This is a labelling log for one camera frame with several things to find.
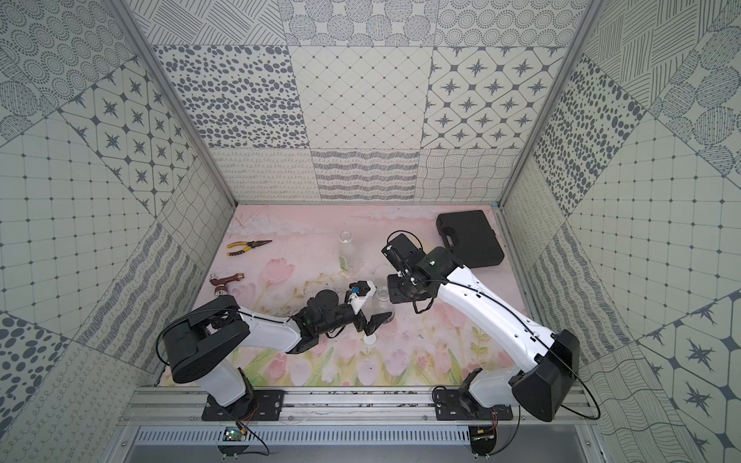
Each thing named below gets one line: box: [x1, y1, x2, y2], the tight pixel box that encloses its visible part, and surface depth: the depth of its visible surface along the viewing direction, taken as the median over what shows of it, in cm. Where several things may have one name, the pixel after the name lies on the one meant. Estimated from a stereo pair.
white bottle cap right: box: [362, 330, 378, 347], surface depth 85 cm
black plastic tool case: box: [436, 210, 505, 269], surface depth 109 cm
